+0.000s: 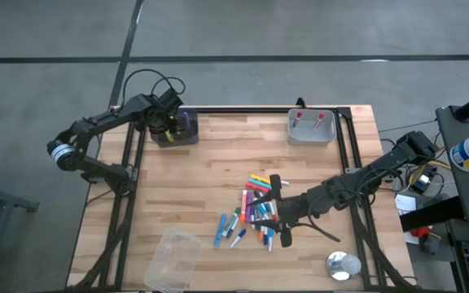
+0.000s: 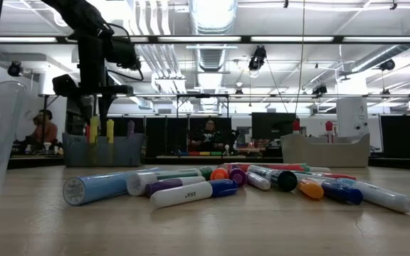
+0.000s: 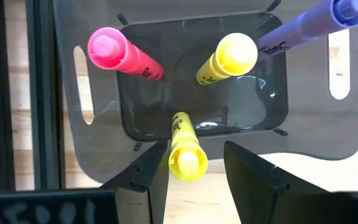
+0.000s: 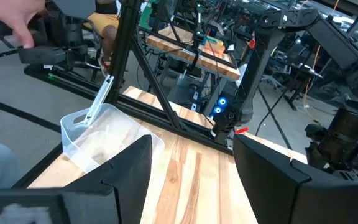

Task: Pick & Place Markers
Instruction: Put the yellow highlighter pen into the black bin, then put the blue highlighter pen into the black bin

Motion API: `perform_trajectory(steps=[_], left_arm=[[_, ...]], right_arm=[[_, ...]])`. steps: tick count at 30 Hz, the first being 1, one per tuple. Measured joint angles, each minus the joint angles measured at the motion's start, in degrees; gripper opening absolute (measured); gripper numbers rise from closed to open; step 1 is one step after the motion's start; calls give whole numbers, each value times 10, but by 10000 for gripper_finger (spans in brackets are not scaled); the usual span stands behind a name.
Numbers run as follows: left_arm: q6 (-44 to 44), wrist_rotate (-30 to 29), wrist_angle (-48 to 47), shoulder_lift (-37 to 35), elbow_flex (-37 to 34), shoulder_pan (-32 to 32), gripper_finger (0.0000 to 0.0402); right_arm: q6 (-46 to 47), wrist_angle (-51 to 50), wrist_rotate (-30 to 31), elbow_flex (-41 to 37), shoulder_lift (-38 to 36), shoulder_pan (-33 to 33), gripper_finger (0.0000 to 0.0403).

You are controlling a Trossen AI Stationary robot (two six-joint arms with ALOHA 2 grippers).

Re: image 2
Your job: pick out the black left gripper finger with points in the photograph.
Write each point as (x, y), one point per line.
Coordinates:
(78, 113)
(106, 106)

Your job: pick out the yellow Sharpie highlighter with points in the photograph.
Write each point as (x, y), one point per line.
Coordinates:
(94, 129)
(110, 129)

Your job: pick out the pink Sharpie highlighter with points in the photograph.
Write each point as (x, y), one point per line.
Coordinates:
(87, 137)

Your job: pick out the purple Sharpie highlighter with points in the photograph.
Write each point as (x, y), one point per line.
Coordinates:
(237, 176)
(130, 128)

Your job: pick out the person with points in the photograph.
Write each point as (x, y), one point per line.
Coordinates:
(46, 129)
(208, 137)

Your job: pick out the dark grey plastic bin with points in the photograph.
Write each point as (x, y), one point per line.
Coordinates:
(119, 154)

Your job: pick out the black partition panel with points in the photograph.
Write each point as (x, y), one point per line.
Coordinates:
(400, 137)
(166, 135)

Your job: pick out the blue Sharpie highlighter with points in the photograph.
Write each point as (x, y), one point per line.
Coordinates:
(98, 186)

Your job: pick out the black ceiling spotlight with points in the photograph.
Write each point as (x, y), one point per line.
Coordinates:
(257, 57)
(14, 68)
(319, 89)
(387, 64)

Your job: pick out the green Expo dry-erase marker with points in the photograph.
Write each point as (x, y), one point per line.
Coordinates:
(155, 177)
(283, 179)

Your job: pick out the purple cap white marker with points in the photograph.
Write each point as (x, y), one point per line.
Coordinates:
(166, 185)

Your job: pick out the coloured toy blocks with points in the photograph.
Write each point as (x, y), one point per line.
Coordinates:
(199, 153)

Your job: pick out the orange Expo dry-erase marker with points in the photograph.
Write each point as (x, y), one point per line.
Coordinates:
(219, 173)

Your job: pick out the black monitor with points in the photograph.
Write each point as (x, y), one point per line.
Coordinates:
(274, 126)

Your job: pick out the green cap white marker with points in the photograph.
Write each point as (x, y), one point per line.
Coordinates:
(313, 169)

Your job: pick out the orange cap white marker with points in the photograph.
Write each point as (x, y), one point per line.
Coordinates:
(311, 188)

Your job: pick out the light grey plastic bin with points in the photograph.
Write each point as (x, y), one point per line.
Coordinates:
(326, 153)

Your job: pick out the white cylindrical machine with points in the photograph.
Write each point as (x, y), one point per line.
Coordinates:
(351, 117)

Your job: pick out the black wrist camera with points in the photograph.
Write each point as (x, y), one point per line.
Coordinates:
(123, 51)

